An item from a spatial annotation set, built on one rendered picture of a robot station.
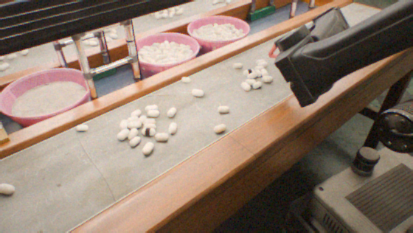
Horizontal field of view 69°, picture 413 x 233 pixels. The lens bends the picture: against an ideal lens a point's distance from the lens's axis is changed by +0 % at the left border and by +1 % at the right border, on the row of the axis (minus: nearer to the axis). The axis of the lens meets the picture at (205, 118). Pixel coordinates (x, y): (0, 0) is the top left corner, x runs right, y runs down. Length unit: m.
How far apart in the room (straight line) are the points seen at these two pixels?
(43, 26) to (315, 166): 1.52
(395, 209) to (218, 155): 0.62
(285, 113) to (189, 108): 0.28
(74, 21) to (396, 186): 1.06
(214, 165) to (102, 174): 0.26
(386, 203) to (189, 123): 0.67
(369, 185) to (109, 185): 0.83
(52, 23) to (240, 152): 0.48
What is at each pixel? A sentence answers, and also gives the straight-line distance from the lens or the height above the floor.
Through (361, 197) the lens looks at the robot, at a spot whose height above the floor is 0.48.
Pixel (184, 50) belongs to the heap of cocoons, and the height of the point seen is 0.74.
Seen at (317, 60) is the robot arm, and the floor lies 1.10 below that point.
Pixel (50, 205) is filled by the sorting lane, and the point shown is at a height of 0.74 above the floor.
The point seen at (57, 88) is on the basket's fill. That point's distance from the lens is 1.12.
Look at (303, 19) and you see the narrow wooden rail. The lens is 1.49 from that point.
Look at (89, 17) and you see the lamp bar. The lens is 0.66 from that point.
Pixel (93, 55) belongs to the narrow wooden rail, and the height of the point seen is 0.76.
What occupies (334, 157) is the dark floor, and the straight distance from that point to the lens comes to 1.90.
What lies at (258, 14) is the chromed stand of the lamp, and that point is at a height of 0.70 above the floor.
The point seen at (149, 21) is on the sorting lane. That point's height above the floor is 0.74.
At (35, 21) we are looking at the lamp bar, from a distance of 0.64.
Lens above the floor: 1.29
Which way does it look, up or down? 40 degrees down
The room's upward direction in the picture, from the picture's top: 1 degrees counter-clockwise
